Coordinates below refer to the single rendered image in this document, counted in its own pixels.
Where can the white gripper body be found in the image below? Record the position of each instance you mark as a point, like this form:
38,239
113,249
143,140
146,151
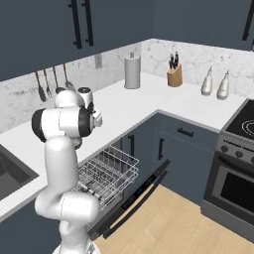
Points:
97,118

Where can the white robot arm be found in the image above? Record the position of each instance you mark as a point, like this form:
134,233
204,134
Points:
61,165

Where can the dark blue base cupboard door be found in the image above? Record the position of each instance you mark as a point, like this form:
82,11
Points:
144,139
188,172

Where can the black dishwasher door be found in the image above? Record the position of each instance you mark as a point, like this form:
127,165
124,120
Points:
142,188

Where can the white paper towel roll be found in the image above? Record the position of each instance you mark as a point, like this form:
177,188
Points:
132,72

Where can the wooden knife block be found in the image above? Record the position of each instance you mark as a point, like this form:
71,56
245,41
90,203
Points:
175,76

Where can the dark blue drawer front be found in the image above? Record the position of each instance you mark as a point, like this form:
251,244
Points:
195,135

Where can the dark grey sink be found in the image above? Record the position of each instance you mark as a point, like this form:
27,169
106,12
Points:
11,170

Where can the grey and black cooker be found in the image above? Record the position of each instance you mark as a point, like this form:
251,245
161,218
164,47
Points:
231,178

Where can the grey wall socket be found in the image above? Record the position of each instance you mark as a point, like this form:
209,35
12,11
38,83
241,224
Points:
98,61

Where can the dark blue wall cupboard door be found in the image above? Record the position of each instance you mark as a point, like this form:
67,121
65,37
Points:
119,23
36,33

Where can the dark blue wall cupboard run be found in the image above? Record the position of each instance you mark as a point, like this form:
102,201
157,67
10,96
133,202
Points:
201,20

